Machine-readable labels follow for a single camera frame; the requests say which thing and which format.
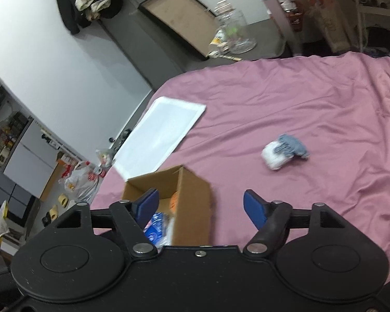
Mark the white supplement bottle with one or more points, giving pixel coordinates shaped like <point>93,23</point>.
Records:
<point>218,45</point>

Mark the white soft bundle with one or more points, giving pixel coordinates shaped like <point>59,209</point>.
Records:
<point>275,160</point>

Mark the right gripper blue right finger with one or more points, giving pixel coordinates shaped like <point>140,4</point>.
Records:
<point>260,211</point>

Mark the white flat pillowcase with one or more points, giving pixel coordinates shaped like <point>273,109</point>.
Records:
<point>165,124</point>

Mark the blue snack packet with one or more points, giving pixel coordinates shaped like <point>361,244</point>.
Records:
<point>159,229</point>

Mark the pink bed sheet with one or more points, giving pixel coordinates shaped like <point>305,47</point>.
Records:
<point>301,130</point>

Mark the large clear plastic jar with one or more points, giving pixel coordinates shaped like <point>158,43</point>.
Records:
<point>234,26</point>

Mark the white plastic shopping bag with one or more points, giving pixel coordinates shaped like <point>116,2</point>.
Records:
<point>82,181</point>

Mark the brown framed board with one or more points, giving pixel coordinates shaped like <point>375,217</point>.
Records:
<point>190,22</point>

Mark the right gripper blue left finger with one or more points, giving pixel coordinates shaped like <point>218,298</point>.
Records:
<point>143,209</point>

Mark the yellow slippers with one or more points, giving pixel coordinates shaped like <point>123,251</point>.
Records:
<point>53,212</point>

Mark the orange ball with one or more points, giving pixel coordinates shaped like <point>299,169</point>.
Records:
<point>173,203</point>

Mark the brown cardboard box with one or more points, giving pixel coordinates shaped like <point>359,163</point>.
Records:
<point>192,221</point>

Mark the blue-grey crochet piece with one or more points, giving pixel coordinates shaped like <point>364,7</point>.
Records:
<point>291,145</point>

